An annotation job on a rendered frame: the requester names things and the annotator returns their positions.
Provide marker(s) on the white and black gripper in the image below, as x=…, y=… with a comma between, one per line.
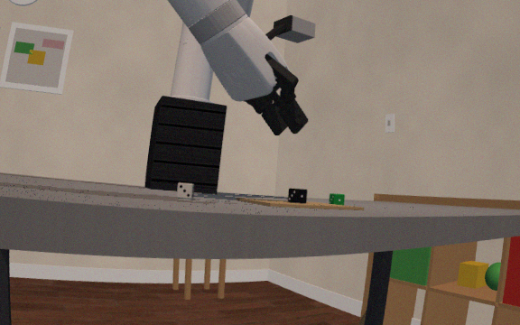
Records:
x=241, y=57

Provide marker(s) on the black die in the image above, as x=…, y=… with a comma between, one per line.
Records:
x=297, y=195

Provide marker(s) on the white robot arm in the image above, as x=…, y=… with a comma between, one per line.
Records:
x=193, y=75

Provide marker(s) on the green die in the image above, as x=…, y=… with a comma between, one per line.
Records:
x=337, y=199

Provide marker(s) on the white die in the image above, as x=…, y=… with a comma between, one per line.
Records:
x=185, y=191

